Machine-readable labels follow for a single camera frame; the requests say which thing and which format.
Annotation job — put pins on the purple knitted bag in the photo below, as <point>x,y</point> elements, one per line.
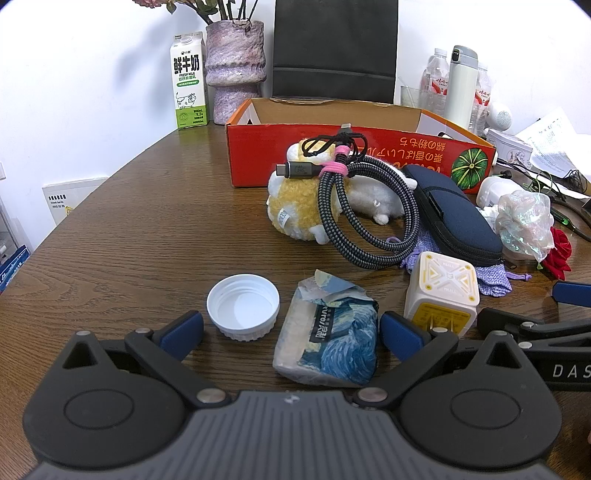
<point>494,284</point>

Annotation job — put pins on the dried pink flowers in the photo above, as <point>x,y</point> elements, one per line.
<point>203,7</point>

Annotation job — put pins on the white tin box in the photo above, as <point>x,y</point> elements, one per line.
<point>510,145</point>

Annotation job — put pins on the purple ceramic vase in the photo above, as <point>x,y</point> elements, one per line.
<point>233,64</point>

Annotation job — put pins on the blue white box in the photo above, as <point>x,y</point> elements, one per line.
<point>11,270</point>

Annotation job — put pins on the clear glass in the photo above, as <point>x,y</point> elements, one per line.
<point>410,94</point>

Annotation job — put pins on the white thermos flask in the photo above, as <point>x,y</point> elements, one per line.
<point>460,92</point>

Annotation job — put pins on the blue painted tissue packet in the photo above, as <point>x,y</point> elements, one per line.
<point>332,332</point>

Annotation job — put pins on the wooden desktop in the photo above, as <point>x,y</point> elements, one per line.
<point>138,240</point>

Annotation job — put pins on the green white milk carton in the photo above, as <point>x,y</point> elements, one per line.
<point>189,83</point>

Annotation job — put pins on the white paper sheets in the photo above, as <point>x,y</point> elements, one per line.
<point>554,138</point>

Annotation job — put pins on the red cardboard box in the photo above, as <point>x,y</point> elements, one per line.
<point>258,152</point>

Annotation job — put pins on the navy zip pouch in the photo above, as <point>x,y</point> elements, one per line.
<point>457,217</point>

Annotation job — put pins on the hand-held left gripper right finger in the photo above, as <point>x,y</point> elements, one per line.
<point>400,334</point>

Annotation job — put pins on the white yellow charger cube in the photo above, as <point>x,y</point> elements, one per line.
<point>443,290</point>

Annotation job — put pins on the clear water bottle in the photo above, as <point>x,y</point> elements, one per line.
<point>435,78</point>
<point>482,92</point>

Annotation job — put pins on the white jar lid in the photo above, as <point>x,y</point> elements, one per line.
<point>243,307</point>

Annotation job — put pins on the white round device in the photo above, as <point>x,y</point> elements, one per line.
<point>499,116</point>

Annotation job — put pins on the white plastic bottle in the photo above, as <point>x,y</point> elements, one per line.
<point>491,191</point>

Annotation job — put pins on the black paper bag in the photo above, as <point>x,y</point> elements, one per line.
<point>334,46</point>

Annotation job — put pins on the red artificial rose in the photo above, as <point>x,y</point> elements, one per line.
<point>558,254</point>

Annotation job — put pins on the iridescent plastic wrapper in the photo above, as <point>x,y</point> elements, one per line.
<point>526,221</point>

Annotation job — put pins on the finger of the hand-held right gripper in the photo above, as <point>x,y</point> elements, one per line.
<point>572,293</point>
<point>503,321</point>

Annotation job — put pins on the yellow white plush toy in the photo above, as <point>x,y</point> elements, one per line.
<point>295,203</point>

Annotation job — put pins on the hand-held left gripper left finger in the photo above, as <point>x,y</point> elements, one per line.
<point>184,333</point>

